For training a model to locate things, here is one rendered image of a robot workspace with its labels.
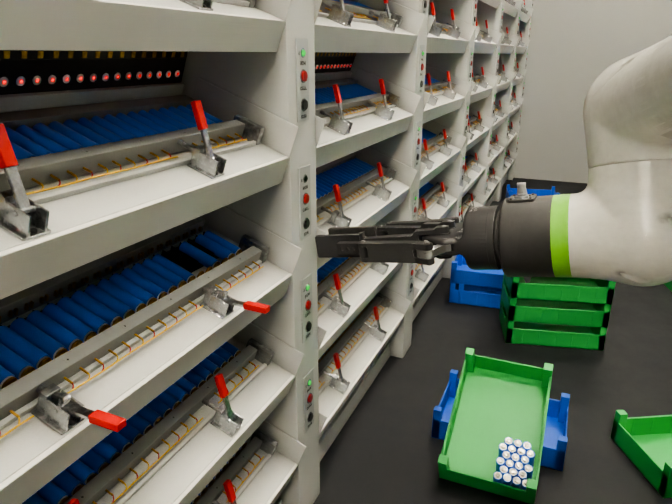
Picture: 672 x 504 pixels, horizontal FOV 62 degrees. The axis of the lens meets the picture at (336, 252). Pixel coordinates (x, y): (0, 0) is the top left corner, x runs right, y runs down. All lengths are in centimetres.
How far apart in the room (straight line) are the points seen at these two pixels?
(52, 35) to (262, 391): 63
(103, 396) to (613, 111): 59
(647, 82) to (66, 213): 53
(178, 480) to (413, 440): 75
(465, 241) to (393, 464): 81
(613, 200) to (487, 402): 88
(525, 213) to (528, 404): 85
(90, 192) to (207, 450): 42
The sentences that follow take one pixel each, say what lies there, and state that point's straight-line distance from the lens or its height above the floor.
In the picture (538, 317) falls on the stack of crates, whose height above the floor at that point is 10.
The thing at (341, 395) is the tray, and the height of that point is 15.
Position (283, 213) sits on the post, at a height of 64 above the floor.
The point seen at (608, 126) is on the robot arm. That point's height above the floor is 82.
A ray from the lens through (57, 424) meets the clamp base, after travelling 62.
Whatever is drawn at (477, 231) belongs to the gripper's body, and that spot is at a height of 70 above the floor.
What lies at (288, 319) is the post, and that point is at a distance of 97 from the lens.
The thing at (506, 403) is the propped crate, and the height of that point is 10.
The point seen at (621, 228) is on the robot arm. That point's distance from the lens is 61.
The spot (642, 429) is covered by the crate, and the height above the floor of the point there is 2.
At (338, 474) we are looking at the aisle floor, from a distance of 133.
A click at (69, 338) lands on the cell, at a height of 59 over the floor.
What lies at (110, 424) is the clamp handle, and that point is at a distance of 57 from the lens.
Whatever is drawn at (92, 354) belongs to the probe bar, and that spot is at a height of 58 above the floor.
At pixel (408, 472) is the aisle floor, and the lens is 135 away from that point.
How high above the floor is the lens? 88
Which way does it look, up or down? 20 degrees down
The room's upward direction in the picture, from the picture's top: straight up
